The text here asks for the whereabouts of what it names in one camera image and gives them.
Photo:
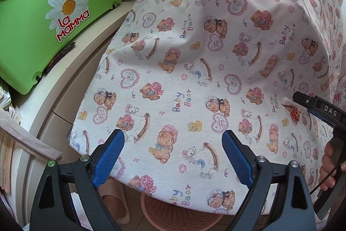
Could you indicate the pink plastic basket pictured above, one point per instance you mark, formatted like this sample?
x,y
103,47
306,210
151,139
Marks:
x,y
175,214

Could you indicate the green plastic box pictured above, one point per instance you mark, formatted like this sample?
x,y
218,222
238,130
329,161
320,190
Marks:
x,y
40,44

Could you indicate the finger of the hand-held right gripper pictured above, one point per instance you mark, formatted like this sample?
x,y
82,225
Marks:
x,y
304,100

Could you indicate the white cabinet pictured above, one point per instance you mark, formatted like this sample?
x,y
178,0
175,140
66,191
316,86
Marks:
x,y
67,79

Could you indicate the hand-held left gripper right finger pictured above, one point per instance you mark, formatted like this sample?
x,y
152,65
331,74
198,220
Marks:
x,y
238,160

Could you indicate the small red wrapper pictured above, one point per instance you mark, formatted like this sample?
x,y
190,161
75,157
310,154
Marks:
x,y
295,115

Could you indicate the person's right hand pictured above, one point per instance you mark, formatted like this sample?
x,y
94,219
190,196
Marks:
x,y
327,155

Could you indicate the pink slipper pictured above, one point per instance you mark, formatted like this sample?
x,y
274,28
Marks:
x,y
116,206

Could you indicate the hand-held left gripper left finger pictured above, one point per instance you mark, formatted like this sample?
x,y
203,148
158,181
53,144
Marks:
x,y
108,158

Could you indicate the bear printed tablecloth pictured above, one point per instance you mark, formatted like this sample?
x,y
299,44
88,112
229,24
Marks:
x,y
189,44

